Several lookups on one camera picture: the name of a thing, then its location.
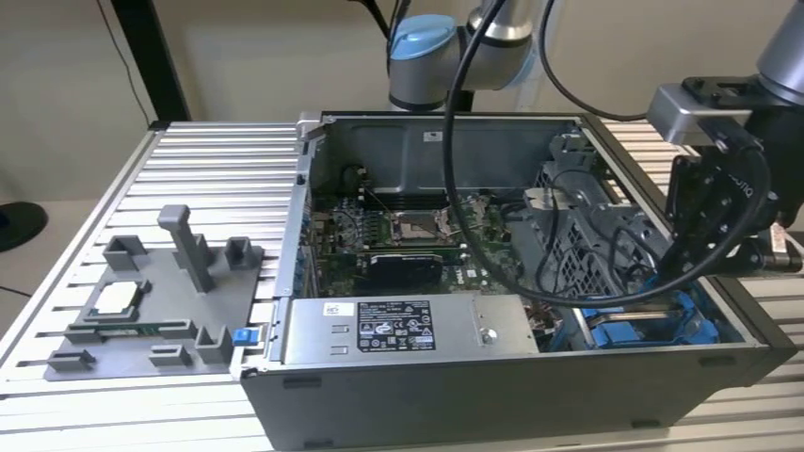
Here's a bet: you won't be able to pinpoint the black round base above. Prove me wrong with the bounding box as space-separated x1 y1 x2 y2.
0 201 50 252

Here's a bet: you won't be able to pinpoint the open dark grey PC case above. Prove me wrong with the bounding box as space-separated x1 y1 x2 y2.
240 110 799 448

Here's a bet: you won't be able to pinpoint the grey plastic parts rack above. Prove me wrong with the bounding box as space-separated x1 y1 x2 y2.
42 204 270 382

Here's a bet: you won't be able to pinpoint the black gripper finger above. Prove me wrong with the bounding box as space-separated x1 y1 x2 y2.
658 153 735 280
722 228 804 275

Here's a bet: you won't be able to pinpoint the silver power supply unit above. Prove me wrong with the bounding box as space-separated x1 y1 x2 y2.
282 295 542 367

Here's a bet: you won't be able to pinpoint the CPU socket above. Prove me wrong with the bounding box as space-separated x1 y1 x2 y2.
388 206 460 244

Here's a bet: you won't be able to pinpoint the grey metal disk bay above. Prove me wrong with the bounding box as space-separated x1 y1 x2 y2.
508 134 750 352

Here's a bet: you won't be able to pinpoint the green RAM stick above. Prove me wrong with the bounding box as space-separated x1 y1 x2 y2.
70 321 166 338

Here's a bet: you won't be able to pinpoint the hard disk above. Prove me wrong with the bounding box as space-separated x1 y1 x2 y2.
580 291 722 331

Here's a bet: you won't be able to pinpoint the blue plastic carrier tab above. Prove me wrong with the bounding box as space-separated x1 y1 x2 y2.
594 327 631 350

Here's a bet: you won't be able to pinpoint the green motherboard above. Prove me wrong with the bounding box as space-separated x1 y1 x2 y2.
307 186 530 298

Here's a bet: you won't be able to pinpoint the thin dark wall cable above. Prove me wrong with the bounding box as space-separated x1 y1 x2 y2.
98 0 152 124

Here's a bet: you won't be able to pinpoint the small black graphics card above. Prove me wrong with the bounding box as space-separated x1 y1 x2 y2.
367 252 446 289

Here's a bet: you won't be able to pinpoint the black cables behind arm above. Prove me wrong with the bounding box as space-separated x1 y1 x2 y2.
351 0 407 41

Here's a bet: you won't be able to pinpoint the black metal frame post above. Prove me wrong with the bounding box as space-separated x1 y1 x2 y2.
110 0 194 122

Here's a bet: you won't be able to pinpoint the short black arm cable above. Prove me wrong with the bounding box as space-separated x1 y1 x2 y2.
539 0 652 120

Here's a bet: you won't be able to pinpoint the silver metal bracket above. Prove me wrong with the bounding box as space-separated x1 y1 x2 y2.
522 186 576 213

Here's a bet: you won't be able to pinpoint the red and black wire bundle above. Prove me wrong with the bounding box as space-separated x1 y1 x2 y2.
524 303 564 338

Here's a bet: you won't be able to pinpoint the silver CPU chip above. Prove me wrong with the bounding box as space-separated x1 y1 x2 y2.
91 283 143 315

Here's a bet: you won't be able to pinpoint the thin black wire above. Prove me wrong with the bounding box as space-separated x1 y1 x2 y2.
536 169 608 302

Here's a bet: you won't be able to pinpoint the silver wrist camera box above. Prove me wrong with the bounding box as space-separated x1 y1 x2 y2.
646 83 755 145

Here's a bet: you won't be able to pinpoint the long black arm cable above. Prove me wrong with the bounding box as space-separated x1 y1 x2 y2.
443 0 772 310

